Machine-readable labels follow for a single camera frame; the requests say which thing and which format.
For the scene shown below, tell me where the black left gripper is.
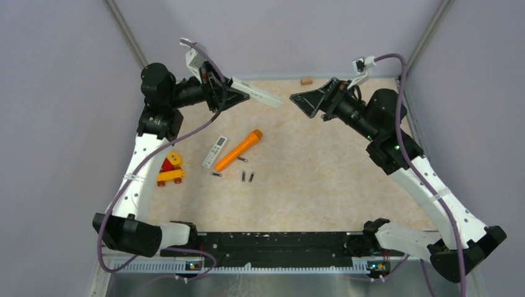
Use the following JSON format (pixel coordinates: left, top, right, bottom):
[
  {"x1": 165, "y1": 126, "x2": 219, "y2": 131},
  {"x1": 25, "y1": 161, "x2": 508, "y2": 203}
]
[{"x1": 168, "y1": 60, "x2": 250, "y2": 113}]

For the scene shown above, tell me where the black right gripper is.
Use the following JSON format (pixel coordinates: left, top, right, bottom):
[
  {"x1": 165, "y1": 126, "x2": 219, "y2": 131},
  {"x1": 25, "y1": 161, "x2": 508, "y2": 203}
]
[{"x1": 289, "y1": 78, "x2": 378, "y2": 142}]

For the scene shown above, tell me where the long white remote control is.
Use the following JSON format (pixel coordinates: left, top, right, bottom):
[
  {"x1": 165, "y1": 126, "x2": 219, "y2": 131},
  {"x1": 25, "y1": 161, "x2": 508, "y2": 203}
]
[{"x1": 231, "y1": 77, "x2": 283, "y2": 108}]

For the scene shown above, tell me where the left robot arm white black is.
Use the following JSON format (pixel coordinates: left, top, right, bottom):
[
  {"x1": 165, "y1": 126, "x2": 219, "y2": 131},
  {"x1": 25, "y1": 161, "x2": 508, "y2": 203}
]
[{"x1": 92, "y1": 61, "x2": 249, "y2": 257}]

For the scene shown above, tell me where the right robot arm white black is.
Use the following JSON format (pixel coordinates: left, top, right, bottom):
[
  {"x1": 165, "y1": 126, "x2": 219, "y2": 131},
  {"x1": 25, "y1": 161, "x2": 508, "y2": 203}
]
[{"x1": 290, "y1": 78, "x2": 506, "y2": 283}]

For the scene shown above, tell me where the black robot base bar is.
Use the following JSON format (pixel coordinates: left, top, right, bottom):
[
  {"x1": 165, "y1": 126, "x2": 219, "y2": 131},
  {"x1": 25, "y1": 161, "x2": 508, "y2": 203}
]
[{"x1": 160, "y1": 231, "x2": 405, "y2": 269}]

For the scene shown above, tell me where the small white remote control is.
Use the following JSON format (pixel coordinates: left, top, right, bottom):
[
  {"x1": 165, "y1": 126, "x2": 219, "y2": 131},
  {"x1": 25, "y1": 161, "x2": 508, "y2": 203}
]
[{"x1": 202, "y1": 136, "x2": 228, "y2": 168}]

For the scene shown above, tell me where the small brown wooden block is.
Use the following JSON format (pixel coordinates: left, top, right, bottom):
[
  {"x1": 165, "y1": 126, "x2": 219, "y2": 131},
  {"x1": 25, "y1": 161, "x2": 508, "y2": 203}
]
[{"x1": 300, "y1": 77, "x2": 313, "y2": 86}]

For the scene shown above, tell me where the yellow red toy truck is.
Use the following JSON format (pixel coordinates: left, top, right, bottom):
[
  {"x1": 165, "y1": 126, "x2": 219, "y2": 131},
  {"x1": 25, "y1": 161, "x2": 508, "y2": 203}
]
[{"x1": 157, "y1": 151, "x2": 185, "y2": 187}]

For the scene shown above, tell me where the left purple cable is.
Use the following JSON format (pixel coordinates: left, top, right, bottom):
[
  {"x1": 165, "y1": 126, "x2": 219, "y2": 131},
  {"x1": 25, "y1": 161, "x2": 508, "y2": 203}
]
[{"x1": 96, "y1": 38, "x2": 227, "y2": 283}]

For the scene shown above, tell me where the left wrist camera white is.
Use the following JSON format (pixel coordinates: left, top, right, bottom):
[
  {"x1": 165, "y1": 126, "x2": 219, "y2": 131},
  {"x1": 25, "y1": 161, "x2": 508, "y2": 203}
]
[{"x1": 180, "y1": 38, "x2": 207, "y2": 82}]

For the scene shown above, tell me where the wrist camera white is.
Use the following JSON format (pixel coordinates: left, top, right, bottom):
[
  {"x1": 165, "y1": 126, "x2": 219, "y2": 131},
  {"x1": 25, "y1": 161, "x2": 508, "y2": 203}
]
[
  {"x1": 180, "y1": 38, "x2": 207, "y2": 82},
  {"x1": 347, "y1": 56, "x2": 376, "y2": 90}
]

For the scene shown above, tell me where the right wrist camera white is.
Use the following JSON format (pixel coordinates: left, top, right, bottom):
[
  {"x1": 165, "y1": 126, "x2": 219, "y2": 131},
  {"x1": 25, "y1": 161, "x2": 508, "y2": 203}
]
[{"x1": 347, "y1": 56, "x2": 376, "y2": 90}]

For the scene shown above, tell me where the white slotted cable duct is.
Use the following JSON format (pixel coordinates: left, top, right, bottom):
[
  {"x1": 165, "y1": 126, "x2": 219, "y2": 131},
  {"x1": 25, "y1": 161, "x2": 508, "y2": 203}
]
[{"x1": 110, "y1": 257, "x2": 391, "y2": 275}]

